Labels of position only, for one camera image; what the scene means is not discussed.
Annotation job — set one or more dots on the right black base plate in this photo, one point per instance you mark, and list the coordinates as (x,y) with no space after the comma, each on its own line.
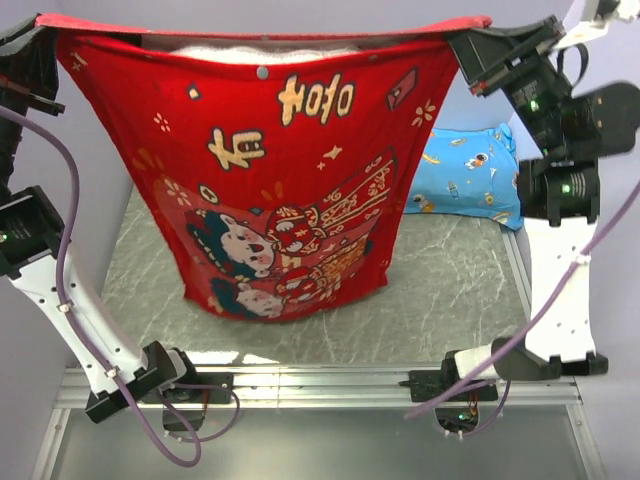
(425,385)

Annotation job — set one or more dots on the red pillowcase with grey print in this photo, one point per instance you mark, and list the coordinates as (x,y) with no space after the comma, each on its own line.
(279,189)

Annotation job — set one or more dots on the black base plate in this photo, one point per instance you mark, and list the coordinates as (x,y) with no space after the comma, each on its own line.
(205,388)
(425,385)

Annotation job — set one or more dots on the blue cartoon print pillow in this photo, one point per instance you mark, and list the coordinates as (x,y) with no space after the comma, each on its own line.
(468,173)

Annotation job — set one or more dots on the white pillow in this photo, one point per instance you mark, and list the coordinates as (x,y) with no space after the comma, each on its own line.
(263,52)

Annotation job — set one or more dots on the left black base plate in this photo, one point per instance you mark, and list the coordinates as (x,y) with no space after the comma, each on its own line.
(205,388)

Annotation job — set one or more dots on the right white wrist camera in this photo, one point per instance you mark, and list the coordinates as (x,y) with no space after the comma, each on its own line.
(596,19)

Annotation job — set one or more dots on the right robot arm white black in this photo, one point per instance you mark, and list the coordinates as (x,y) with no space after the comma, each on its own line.
(559,195)

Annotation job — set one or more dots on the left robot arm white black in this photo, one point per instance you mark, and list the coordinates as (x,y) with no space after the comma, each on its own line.
(37,253)

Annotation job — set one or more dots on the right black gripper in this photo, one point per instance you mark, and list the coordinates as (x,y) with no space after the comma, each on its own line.
(484,51)

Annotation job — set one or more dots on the right control board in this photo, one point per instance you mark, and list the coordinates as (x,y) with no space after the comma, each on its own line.
(457,420)

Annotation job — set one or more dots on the aluminium rail frame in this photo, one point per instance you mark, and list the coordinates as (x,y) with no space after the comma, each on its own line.
(325,397)

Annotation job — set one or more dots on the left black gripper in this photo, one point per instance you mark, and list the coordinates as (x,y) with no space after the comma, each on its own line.
(25,67)

